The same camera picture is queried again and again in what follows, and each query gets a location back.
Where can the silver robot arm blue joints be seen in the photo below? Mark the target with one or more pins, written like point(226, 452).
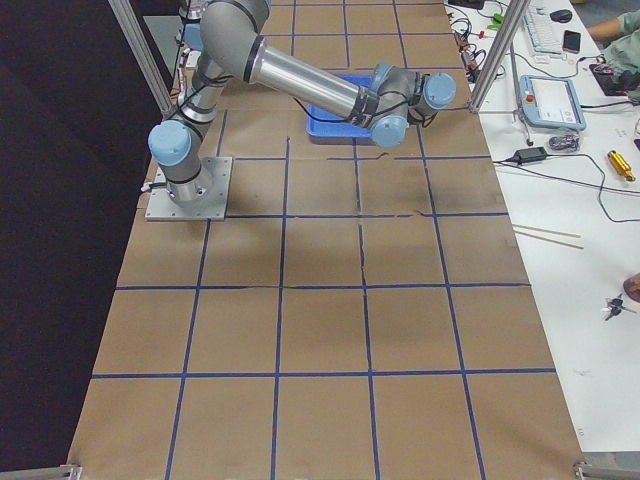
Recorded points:
point(232, 46)

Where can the blue plastic tray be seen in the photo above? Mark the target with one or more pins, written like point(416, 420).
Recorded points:
point(321, 130)

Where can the brown paper table cover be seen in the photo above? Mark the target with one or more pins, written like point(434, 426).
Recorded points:
point(360, 314)

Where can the black power adapter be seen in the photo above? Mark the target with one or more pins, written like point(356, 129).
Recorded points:
point(529, 155)

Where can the wooden stick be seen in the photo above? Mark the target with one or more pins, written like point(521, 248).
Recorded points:
point(561, 238)

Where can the teach pendant tablet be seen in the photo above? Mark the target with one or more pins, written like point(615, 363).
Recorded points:
point(550, 103)

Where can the bunch of keys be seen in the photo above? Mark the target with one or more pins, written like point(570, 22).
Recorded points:
point(614, 307)

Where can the white keyboard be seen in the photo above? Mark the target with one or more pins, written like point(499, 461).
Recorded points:
point(539, 26)

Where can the gold metal cylinder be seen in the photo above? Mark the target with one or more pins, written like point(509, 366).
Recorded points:
point(621, 166)

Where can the black smartphone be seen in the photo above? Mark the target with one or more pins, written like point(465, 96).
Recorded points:
point(571, 42)

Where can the black computer mouse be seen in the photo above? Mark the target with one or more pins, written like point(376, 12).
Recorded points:
point(561, 16)

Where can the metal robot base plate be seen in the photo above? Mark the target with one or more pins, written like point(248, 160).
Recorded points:
point(203, 198)

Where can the aluminium frame post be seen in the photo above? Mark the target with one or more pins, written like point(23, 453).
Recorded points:
point(512, 19)

